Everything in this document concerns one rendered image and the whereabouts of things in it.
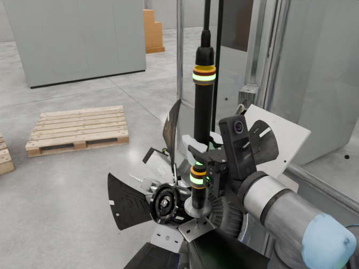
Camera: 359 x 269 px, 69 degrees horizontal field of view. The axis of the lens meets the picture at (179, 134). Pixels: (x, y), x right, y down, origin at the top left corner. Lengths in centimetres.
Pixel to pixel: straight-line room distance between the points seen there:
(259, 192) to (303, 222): 8
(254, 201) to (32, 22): 564
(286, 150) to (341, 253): 55
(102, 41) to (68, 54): 75
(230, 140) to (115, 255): 185
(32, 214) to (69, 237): 49
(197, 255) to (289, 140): 48
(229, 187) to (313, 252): 19
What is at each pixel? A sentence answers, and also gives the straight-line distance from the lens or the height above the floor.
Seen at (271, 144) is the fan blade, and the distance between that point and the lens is 64.
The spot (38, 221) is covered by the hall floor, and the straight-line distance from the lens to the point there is 266.
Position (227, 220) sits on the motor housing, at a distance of 85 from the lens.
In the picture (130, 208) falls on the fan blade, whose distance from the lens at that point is 98.
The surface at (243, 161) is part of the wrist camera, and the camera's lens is 47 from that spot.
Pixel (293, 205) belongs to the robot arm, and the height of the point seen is 148.
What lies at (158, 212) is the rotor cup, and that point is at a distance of 77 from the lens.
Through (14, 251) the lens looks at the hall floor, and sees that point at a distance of 253.
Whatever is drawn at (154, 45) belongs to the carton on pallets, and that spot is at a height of 20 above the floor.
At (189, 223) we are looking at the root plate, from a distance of 77.
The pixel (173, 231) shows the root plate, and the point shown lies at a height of 113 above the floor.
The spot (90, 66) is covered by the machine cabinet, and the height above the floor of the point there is 29.
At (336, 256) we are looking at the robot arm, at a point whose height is 146.
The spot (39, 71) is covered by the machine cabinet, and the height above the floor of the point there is 33.
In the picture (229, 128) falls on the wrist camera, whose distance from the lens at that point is 46.
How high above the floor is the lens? 175
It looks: 29 degrees down
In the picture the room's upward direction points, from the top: straight up
